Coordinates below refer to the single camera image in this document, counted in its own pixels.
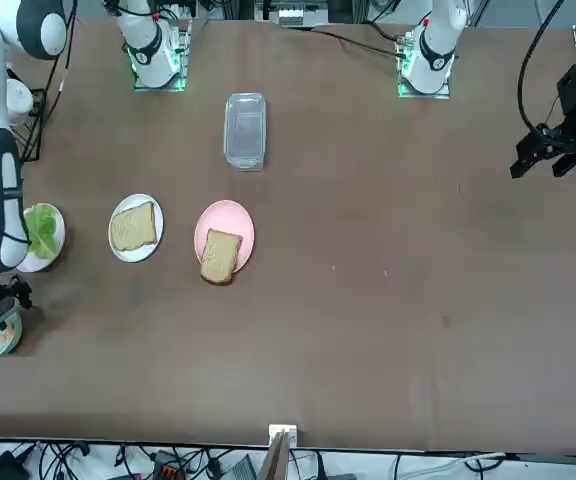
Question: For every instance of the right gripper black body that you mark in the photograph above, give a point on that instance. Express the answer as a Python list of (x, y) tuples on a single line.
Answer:
[(13, 294)]

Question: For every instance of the green lettuce leaf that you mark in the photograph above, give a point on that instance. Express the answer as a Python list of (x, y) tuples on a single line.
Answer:
[(43, 230)]

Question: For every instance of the brown bread slice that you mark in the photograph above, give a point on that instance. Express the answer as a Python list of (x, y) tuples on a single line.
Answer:
[(220, 257), (133, 227)]

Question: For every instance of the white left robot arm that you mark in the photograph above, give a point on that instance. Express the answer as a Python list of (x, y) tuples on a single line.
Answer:
[(435, 55)]

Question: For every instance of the pale speckled plate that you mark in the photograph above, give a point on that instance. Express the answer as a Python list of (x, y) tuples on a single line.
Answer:
[(35, 265)]

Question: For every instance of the white plate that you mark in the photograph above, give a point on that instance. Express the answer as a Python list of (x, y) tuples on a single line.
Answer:
[(135, 256)]

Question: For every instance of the pink plate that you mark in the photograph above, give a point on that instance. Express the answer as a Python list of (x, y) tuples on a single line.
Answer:
[(223, 215)]

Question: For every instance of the white cup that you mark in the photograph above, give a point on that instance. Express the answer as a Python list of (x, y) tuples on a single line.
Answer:
[(18, 100)]

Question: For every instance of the clear plastic container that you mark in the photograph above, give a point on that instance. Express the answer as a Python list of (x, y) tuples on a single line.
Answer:
[(245, 130)]

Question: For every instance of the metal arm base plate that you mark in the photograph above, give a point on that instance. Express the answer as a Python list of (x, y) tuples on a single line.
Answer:
[(440, 95), (184, 50)]

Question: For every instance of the aluminium post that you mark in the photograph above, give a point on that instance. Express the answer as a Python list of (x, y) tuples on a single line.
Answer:
[(278, 460)]

